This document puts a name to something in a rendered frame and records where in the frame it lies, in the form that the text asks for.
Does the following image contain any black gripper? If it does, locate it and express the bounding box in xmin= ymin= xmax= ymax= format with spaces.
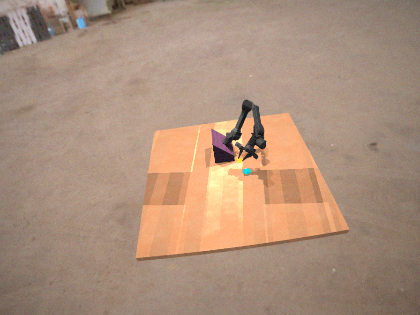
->
xmin=235 ymin=141 xmax=258 ymax=161

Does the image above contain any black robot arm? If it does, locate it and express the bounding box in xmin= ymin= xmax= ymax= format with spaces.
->
xmin=223 ymin=100 xmax=266 ymax=154

